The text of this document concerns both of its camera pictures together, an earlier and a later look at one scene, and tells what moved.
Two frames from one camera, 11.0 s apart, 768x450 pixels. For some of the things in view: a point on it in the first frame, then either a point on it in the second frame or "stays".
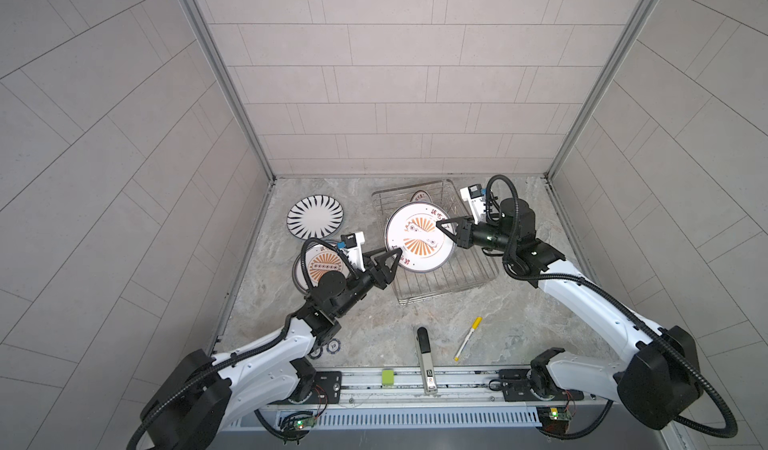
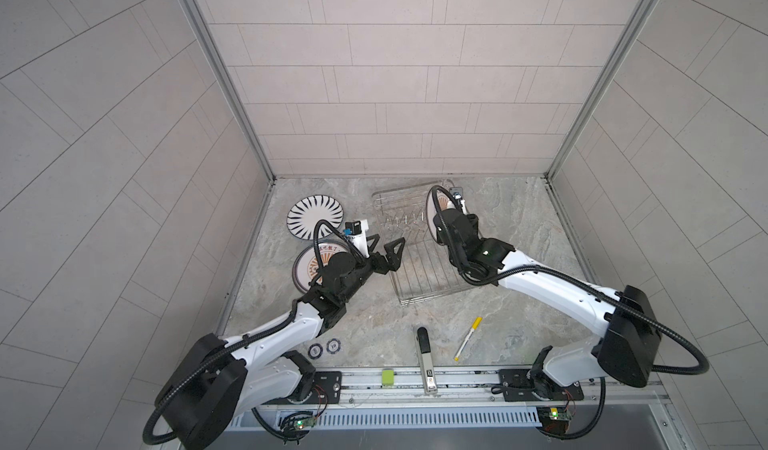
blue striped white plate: (315, 217) stays
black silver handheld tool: (424, 343) stays
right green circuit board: (556, 414) stays
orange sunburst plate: (425, 246) → (304, 264)
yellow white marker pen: (475, 326) stays
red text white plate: (420, 196) → (442, 199)
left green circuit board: (305, 422) stays
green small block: (388, 377) stays
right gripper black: (466, 232) → (439, 233)
